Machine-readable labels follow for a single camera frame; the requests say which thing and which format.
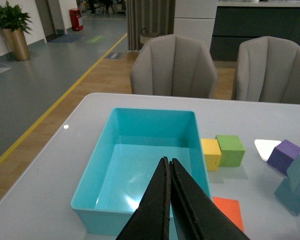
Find woven basket with handle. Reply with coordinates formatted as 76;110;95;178
140;27;163;45

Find grey upholstered chair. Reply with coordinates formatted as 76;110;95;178
232;36;300;104
130;34;217;99

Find person standing far away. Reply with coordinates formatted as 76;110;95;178
88;0;96;14

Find gold plant pot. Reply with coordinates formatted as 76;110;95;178
2;28;30;61

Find grey curtain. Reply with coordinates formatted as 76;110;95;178
126;0;175;51

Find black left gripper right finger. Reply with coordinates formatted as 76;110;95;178
170;158;248;240

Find dark grey counter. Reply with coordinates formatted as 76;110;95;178
210;0;300;62

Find red floor cabinet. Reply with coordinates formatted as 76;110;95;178
69;8;83;31

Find purple foam block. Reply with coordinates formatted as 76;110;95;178
267;139;300;176

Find blue floor mat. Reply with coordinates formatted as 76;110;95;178
49;34;83;43

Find white drawer cabinet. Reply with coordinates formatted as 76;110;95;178
173;0;218;47

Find left grey upholstered chair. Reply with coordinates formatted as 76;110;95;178
130;34;217;99

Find yellow foam block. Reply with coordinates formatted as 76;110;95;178
201;138;222;172

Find right grey upholstered chair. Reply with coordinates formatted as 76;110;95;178
232;36;300;104

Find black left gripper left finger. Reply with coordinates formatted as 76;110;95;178
117;157;170;240

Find green potted plant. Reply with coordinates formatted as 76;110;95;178
0;1;32;34

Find green foam block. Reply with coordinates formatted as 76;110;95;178
216;134;245;168

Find turquoise plastic bin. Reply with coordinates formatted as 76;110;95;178
71;108;211;236

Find orange foam block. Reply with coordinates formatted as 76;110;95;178
213;196;244;232

